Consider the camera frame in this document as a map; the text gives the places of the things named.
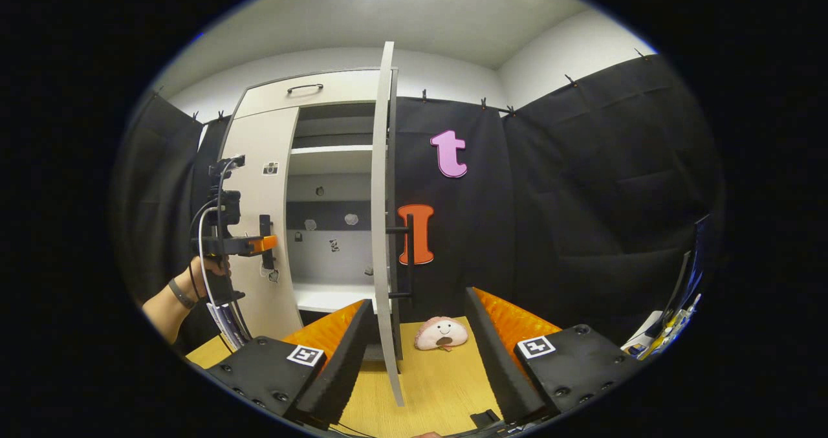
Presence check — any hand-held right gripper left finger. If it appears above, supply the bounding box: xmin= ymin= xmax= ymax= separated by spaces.
xmin=204 ymin=298 xmax=376 ymax=429

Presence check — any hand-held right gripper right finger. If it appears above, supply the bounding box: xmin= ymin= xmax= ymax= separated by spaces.
xmin=464 ymin=286 xmax=648 ymax=426

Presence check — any beige cabinet door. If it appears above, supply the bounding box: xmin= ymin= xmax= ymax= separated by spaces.
xmin=220 ymin=105 xmax=305 ymax=342
xmin=371 ymin=41 xmax=416 ymax=408

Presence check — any beige double-door shoe cabinet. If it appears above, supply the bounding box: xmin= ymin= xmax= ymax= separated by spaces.
xmin=217 ymin=68 xmax=398 ymax=361

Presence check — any beige cabinet drawer front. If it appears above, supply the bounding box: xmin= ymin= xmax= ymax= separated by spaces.
xmin=234 ymin=69 xmax=382 ymax=120

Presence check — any pink plush toy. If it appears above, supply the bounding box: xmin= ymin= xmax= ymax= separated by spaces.
xmin=414 ymin=316 xmax=469 ymax=352

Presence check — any stack of white books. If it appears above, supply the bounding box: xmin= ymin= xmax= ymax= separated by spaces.
xmin=206 ymin=302 xmax=250 ymax=349

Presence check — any dark wristband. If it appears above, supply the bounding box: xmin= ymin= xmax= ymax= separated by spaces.
xmin=167 ymin=278 xmax=197 ymax=311

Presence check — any pile of colourful packets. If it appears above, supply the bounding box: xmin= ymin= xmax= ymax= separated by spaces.
xmin=644 ymin=292 xmax=703 ymax=360

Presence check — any black backdrop cloth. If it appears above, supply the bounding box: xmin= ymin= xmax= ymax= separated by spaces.
xmin=113 ymin=53 xmax=725 ymax=355

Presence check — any white cable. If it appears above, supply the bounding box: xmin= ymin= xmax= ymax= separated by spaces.
xmin=197 ymin=206 xmax=250 ymax=345

